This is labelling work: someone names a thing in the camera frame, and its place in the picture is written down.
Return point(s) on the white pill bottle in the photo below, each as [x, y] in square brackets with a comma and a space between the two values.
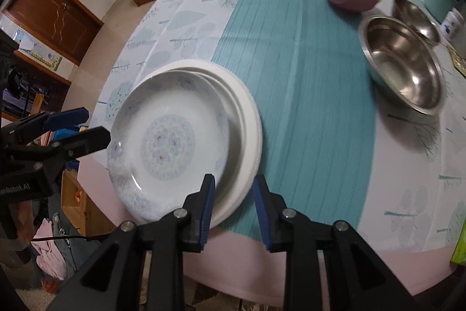
[453, 23]

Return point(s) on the large white plate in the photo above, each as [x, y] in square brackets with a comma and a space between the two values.
[251, 143]

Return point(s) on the brown wooden door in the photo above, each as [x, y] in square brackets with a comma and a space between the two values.
[54, 12]

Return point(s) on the small steel bowl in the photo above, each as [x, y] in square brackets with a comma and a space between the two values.
[415, 17]

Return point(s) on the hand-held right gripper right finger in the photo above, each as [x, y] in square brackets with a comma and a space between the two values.
[262, 212]

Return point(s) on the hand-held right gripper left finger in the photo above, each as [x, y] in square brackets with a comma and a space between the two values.
[207, 209]

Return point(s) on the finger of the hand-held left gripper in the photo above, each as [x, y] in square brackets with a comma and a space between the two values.
[69, 116]
[91, 139]

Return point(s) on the wall poster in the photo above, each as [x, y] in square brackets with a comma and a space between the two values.
[40, 52]

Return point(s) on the tree print tablecloth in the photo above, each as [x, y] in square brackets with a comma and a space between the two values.
[309, 114]

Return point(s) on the green tissue pack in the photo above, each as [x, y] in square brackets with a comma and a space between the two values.
[460, 245]

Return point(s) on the large steel bowl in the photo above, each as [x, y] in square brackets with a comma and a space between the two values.
[400, 67]

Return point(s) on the pink table cover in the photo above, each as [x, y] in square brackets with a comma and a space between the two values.
[236, 267]

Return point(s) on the blue patterned deep plate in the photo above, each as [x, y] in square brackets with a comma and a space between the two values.
[167, 143]

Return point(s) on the blister pack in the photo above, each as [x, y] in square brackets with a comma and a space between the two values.
[459, 61]

